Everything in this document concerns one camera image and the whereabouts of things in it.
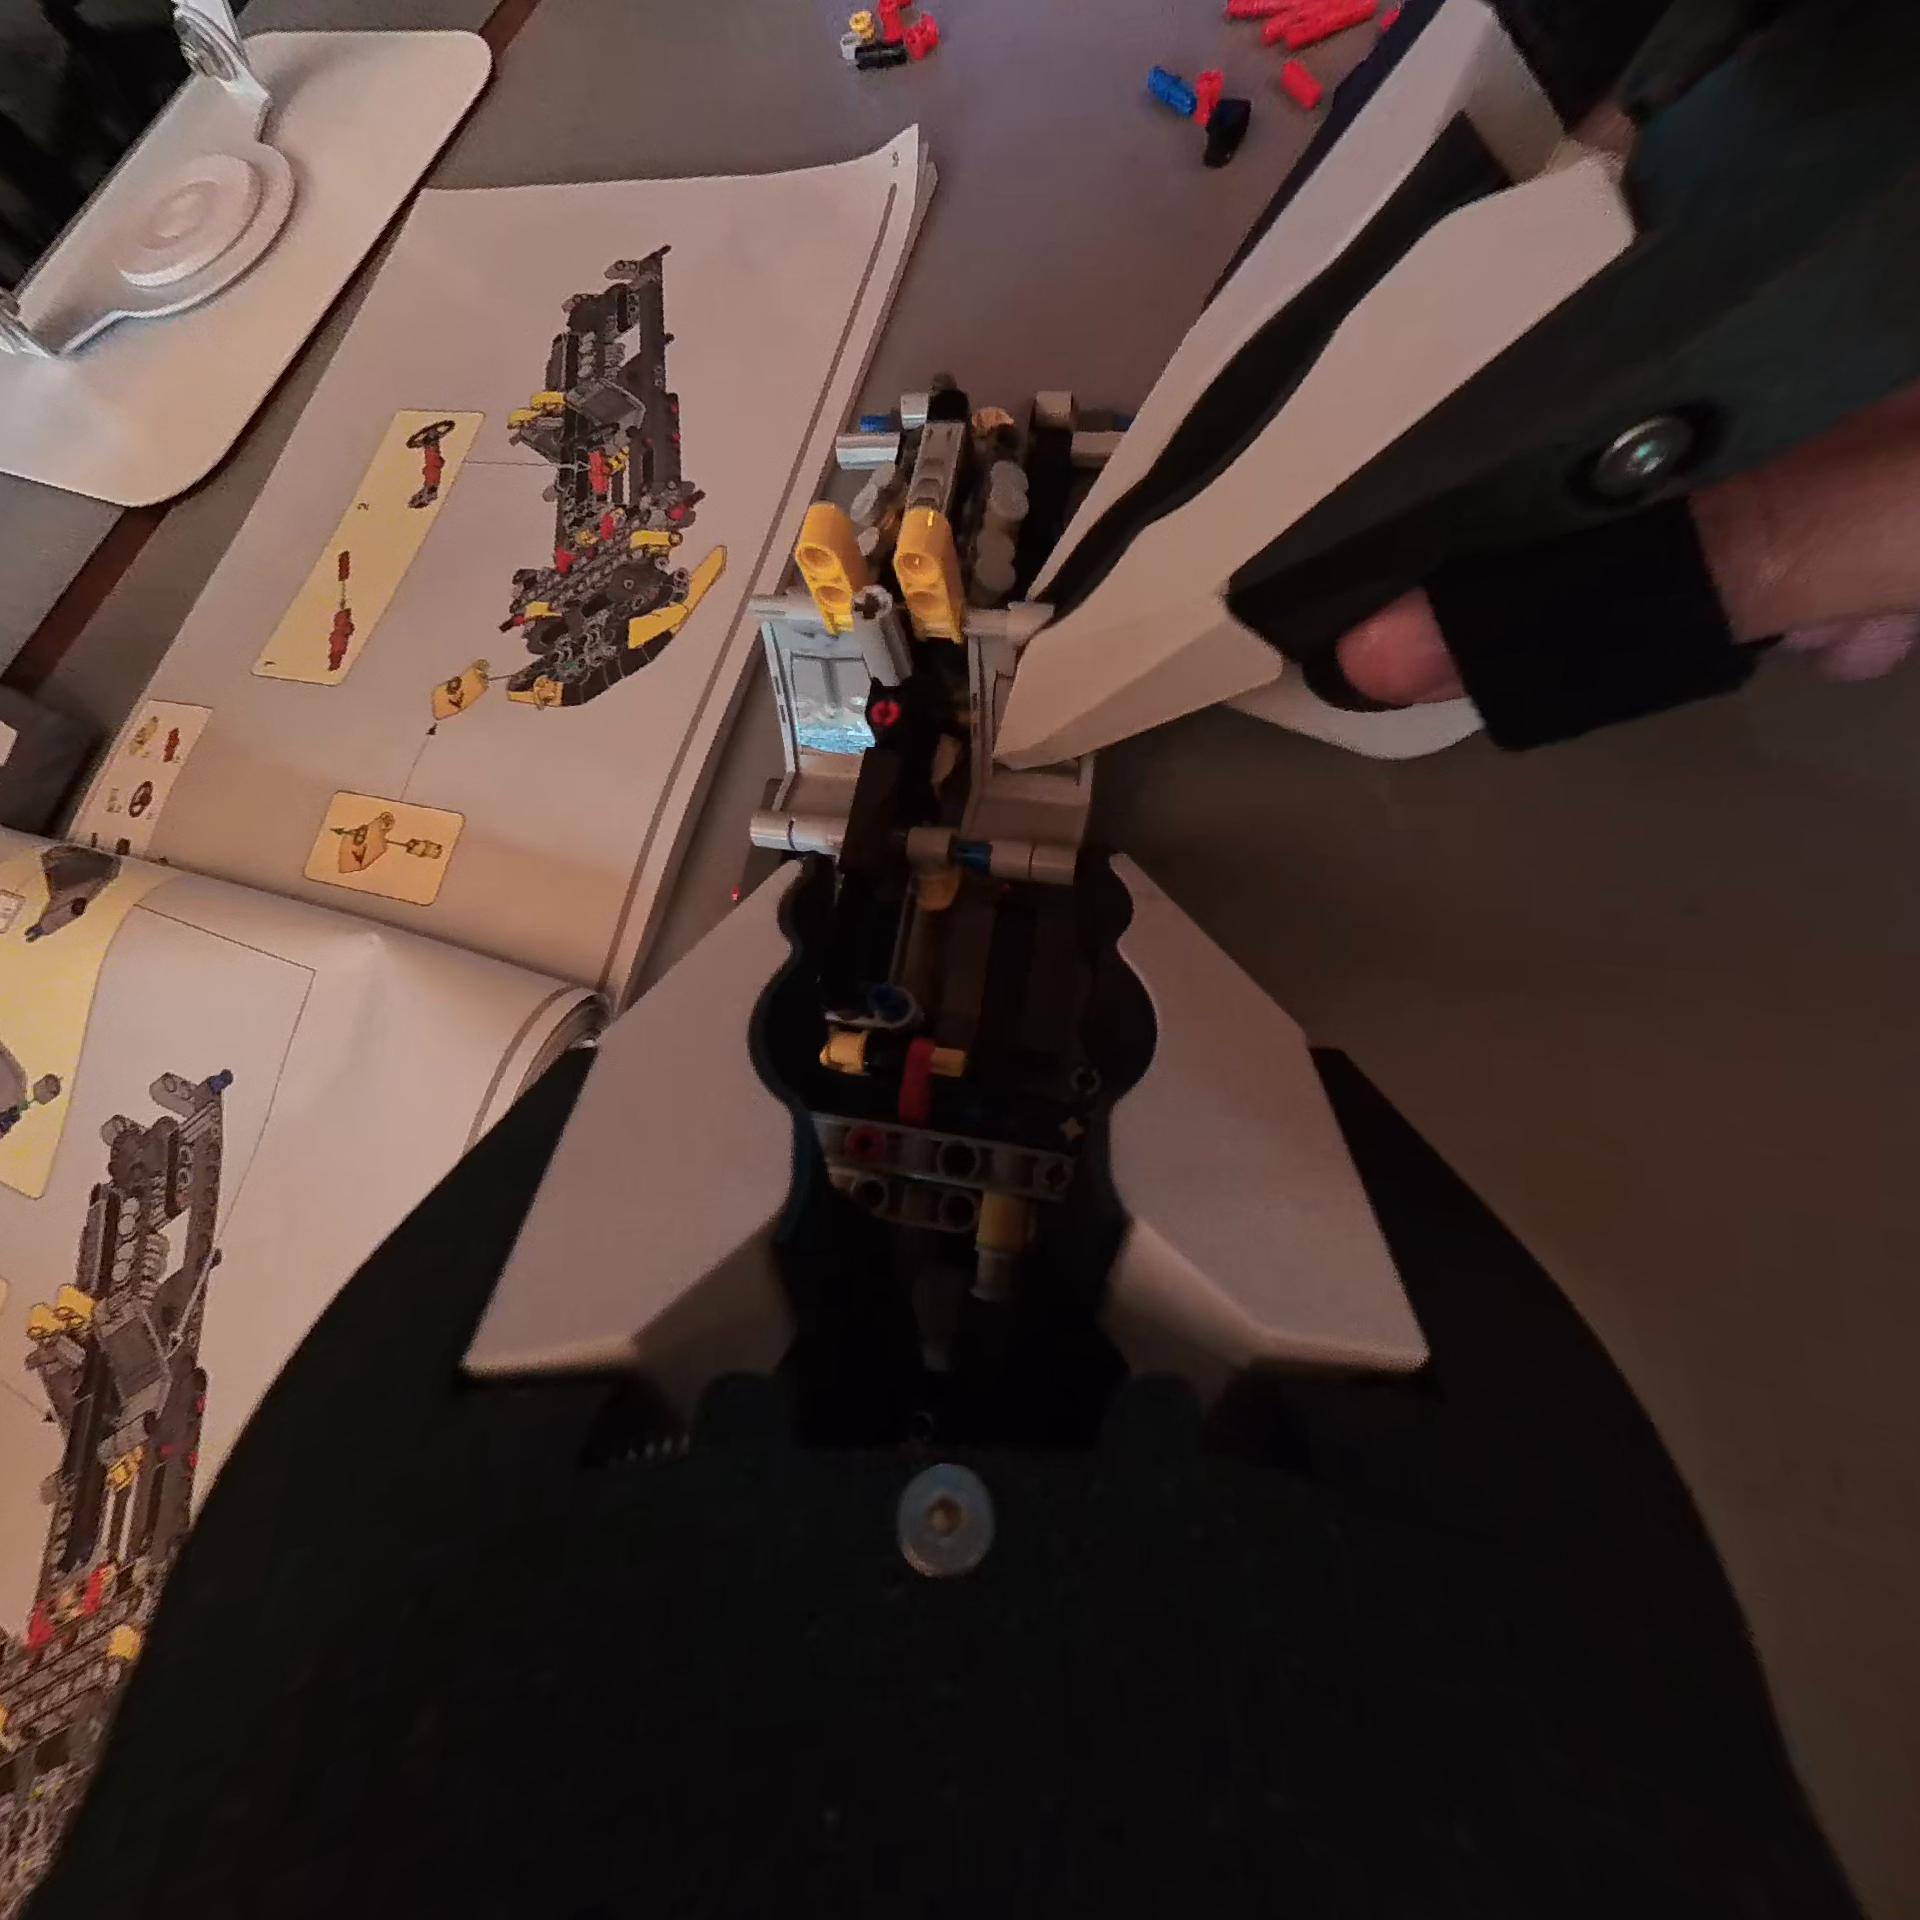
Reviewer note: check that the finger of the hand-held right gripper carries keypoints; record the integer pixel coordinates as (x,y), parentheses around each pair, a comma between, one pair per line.
(1395,377)
(1291,226)

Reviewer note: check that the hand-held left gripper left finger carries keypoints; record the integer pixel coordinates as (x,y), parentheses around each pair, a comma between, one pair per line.
(646,1202)

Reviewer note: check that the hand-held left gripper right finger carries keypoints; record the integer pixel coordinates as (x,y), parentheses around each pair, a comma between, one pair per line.
(1261,1202)

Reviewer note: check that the lego car chassis model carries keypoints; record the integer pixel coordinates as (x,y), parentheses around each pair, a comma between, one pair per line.
(932,962)

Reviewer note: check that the grey lego panel piece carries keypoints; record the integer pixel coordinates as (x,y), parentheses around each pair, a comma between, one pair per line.
(1049,803)

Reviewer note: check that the open lego instruction booklet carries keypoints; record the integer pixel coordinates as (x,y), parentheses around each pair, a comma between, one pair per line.
(676,451)

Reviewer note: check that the person's right hand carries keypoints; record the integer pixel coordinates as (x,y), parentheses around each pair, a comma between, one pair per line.
(1829,557)

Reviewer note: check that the pile of red blue pins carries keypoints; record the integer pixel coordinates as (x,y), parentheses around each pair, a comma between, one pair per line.
(1305,25)

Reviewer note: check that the white monitor stand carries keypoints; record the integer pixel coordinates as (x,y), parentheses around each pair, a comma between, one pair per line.
(345,226)

